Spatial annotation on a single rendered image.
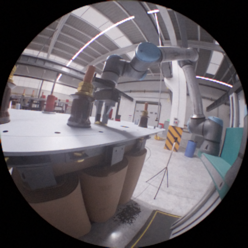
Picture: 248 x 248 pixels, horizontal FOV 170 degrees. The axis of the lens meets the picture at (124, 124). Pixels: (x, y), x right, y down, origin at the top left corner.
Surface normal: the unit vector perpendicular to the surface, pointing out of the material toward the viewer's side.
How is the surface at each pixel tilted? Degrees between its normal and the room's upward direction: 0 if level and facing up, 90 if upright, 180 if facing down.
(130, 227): 0
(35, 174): 90
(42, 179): 90
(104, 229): 0
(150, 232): 0
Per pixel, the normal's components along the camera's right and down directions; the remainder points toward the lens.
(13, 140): 0.32, -0.93
